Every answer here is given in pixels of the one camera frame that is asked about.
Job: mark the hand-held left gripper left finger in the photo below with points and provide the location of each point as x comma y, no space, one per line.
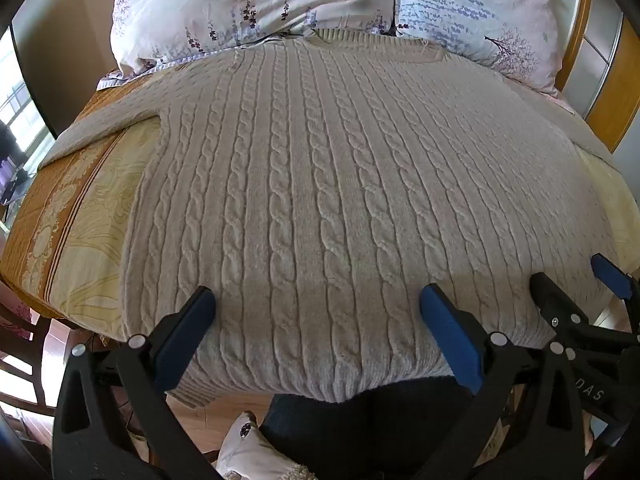
184,340

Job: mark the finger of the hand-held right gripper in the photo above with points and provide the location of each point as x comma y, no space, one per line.
611,276
557,305

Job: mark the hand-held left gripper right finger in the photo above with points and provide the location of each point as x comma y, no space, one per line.
450,335

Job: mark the person's dark trouser legs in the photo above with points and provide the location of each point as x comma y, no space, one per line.
370,435

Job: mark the cream fabric slipper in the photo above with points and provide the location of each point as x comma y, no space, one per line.
250,452

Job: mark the dark wooden chair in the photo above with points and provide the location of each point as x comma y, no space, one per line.
22,360

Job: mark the yellow patterned bed sheet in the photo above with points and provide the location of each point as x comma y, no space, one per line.
75,210

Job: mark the wooden headboard with white panels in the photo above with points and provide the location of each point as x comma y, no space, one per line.
595,50

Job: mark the window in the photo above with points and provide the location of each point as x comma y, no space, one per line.
22,105

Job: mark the floral pillow with tree print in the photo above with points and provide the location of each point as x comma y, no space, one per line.
480,10

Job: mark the pink floral pillow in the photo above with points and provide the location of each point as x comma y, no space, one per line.
240,5

